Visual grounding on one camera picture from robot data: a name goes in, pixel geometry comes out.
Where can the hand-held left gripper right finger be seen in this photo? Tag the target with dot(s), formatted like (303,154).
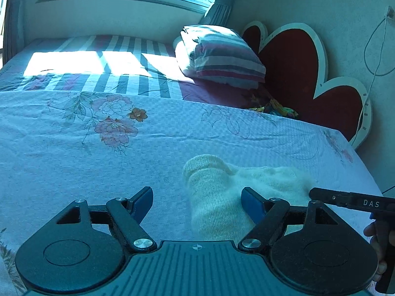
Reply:
(251,205)

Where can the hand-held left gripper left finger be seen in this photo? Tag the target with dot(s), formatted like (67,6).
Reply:
(143,203)

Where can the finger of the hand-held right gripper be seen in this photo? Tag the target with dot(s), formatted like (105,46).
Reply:
(324,195)

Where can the cream knitted sweater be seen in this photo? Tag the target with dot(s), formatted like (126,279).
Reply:
(222,197)

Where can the person's right hand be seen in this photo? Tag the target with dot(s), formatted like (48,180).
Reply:
(373,237)

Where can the floral bed sheet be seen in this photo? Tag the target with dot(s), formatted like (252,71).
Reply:
(123,160)

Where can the colourful crumpled cloth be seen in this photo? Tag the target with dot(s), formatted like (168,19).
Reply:
(274,108)

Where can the red heart-shaped headboard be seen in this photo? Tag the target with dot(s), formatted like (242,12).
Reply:
(296,67)

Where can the striped bed sheet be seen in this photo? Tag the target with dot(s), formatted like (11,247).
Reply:
(92,67)

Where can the folded striped quilt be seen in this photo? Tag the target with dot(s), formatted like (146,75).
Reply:
(222,57)

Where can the grey tied curtain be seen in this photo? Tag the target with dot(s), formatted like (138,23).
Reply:
(222,3)

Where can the grey hanging curtain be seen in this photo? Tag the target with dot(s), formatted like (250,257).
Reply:
(12,21)

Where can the white wall socket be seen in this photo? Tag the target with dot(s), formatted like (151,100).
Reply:
(389,12)

